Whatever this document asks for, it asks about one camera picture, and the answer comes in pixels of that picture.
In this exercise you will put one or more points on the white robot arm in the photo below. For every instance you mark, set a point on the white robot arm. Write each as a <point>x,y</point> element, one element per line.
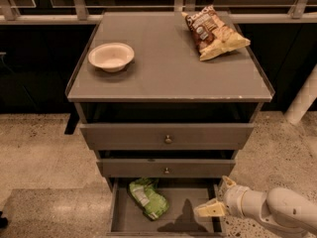
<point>280,210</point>

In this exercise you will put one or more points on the brass top drawer knob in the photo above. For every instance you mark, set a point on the brass top drawer knob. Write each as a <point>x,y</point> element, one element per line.
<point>168,139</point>

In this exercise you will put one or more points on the grey bottom drawer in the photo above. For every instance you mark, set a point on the grey bottom drawer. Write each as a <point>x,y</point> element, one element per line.
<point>183,195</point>

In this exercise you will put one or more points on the brown yellow chip bag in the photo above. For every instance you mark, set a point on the brown yellow chip bag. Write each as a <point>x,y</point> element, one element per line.
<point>212,37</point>

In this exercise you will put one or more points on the black object at floor edge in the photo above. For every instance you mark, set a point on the black object at floor edge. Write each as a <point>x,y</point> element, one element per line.
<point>3,221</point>

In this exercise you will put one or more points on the white paper bowl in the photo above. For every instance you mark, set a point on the white paper bowl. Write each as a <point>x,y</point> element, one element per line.
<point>111,57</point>

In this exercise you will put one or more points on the grey middle drawer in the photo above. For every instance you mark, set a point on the grey middle drawer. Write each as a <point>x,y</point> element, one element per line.
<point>153,168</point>

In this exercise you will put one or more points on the green rice chip bag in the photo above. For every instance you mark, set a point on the green rice chip bag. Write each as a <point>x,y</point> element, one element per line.
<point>144,192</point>

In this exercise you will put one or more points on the white cylindrical post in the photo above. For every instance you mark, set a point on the white cylindrical post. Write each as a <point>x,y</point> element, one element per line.
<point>303,99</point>

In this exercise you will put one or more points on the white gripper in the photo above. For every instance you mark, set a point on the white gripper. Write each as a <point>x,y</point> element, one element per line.
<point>235,198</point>

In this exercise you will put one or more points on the metal window railing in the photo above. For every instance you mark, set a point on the metal window railing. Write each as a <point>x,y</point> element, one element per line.
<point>298,11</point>

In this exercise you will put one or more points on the grey drawer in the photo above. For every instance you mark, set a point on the grey drawer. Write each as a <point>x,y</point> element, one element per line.
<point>183,195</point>
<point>150,136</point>
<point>153,168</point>

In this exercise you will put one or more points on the grey top drawer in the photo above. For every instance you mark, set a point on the grey top drawer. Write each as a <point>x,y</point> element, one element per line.
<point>150,136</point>

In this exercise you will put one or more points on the grey drawer cabinet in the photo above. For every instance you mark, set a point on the grey drawer cabinet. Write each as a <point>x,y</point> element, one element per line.
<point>166,83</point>

